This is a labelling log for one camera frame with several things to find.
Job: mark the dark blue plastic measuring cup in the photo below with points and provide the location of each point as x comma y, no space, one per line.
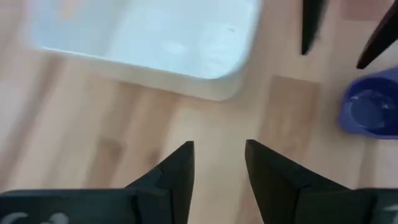
370,109

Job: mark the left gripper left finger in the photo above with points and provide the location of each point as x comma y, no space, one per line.
174,186

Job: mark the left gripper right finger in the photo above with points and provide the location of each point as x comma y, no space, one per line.
273,186

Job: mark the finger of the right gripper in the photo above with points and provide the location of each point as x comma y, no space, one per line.
312,25
381,40

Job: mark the white plastic basket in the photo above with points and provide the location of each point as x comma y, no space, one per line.
140,31

